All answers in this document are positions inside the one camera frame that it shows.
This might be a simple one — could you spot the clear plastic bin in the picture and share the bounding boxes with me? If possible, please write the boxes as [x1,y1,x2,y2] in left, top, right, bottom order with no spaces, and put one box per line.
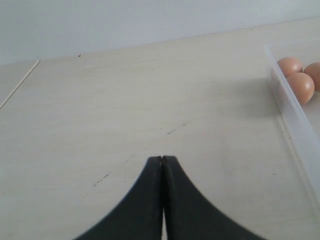
[264,37,320,216]

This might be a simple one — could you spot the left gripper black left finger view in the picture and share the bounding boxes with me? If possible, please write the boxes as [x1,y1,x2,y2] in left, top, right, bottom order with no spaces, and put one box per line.
[77,156,163,240]

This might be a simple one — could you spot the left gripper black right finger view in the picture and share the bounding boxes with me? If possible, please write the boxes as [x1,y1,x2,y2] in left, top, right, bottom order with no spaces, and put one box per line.
[162,156,262,240]

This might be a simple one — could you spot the brown egg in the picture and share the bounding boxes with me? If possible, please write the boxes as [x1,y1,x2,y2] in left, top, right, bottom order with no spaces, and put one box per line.
[303,61,320,92]
[277,56,303,78]
[286,72,315,105]

